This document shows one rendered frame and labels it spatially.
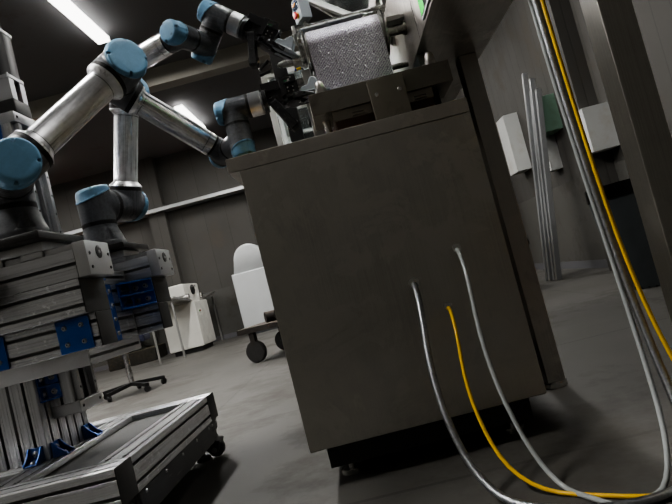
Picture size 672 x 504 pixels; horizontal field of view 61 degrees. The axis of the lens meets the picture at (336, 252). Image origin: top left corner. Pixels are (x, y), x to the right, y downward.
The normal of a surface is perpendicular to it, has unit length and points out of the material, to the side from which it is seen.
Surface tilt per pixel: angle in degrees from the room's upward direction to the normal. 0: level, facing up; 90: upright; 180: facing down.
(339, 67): 90
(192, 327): 90
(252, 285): 90
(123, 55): 85
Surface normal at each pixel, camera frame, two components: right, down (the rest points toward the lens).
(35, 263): -0.05, -0.04
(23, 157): 0.48, -0.08
